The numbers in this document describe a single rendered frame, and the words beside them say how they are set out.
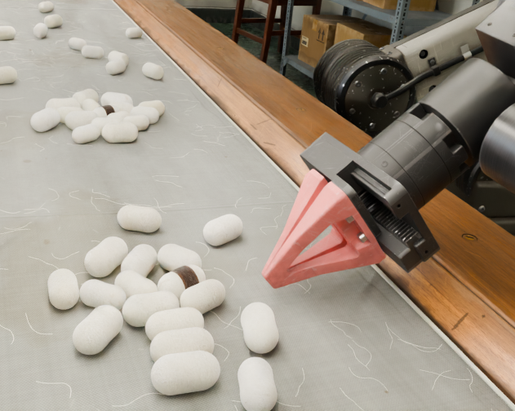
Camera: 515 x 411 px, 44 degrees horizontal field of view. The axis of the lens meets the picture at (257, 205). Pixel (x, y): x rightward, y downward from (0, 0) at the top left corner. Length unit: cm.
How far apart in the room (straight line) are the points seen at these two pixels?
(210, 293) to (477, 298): 18
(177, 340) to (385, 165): 17
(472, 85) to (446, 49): 58
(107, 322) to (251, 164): 32
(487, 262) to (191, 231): 23
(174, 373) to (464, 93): 25
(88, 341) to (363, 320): 18
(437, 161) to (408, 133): 3
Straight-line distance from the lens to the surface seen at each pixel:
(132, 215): 50
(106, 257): 45
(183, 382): 35
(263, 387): 35
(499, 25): 46
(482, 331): 44
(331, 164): 43
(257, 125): 73
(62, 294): 42
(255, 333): 38
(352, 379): 39
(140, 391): 37
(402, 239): 42
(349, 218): 41
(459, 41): 103
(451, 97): 44
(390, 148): 42
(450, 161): 43
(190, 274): 43
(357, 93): 97
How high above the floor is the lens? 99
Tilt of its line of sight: 26 degrees down
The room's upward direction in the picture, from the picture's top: 6 degrees clockwise
